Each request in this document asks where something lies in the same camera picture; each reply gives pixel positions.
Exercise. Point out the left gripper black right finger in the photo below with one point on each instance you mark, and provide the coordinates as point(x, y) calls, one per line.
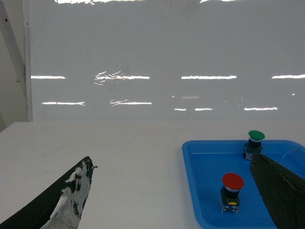
point(282, 192)

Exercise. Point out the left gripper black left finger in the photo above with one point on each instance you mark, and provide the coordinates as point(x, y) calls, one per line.
point(61, 205)

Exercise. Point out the red mushroom push button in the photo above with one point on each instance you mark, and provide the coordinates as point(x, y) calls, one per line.
point(229, 199)

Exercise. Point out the blue plastic tray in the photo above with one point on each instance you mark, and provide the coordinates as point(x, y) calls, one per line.
point(207, 161)

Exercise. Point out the green mushroom push button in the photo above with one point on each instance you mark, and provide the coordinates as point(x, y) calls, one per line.
point(254, 144)

